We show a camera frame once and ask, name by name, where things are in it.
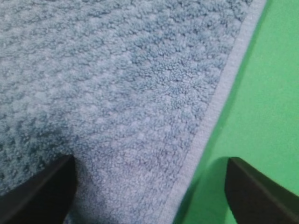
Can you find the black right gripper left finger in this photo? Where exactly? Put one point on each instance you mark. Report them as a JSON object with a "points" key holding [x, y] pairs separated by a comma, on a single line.
{"points": [[44, 198]]}

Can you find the blue waffle-weave towel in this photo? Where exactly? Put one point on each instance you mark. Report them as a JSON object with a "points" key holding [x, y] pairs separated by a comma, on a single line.
{"points": [[131, 88]]}

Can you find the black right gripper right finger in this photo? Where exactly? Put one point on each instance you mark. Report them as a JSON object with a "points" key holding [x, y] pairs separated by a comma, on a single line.
{"points": [[254, 198]]}

